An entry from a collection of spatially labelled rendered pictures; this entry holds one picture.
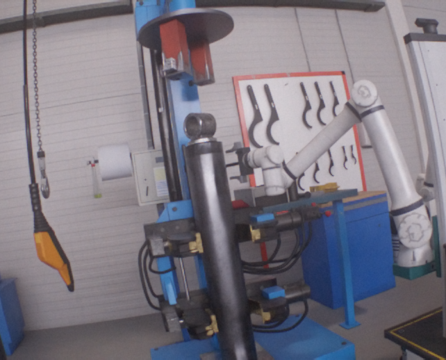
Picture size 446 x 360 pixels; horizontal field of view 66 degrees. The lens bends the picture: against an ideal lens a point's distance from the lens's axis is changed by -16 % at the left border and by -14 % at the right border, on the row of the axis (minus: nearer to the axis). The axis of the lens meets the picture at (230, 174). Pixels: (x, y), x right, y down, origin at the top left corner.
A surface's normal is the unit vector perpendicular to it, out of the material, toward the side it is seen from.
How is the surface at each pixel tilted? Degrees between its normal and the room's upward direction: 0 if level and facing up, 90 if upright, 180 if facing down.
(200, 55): 90
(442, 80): 90
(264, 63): 90
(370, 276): 90
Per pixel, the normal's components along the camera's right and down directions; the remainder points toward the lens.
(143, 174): 0.26, -0.07
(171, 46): -0.31, 0.03
